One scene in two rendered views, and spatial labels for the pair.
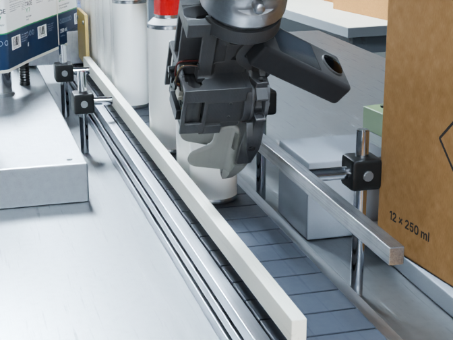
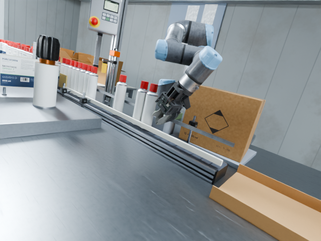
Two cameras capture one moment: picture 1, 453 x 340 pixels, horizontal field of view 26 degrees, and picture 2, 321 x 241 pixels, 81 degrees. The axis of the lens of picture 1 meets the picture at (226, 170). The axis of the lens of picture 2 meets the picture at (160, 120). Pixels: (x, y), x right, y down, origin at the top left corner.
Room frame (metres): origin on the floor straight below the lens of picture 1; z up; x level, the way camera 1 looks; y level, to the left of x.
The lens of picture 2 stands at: (0.33, 0.47, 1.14)
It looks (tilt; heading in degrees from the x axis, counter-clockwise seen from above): 14 degrees down; 322
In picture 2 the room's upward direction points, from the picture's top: 13 degrees clockwise
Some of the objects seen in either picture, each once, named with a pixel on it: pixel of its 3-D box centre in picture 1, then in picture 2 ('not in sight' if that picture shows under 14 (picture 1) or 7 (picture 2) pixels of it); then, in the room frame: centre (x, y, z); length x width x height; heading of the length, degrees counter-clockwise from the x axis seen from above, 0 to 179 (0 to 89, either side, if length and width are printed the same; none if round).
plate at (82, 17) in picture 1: (82, 36); (62, 81); (1.72, 0.25, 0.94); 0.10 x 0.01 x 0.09; 16
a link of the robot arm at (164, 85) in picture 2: not in sight; (166, 88); (1.42, -0.37, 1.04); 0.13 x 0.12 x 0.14; 51
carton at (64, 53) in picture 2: not in sight; (72, 61); (3.97, -0.22, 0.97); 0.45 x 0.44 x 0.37; 115
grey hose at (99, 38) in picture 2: not in sight; (97, 50); (1.63, 0.09, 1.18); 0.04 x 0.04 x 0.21
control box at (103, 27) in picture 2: not in sight; (105, 16); (1.57, 0.09, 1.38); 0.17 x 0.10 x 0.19; 71
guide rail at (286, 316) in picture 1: (148, 141); (117, 113); (1.15, 0.09, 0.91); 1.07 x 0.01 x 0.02; 16
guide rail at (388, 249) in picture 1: (207, 97); (130, 103); (1.17, 0.02, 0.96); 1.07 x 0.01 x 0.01; 16
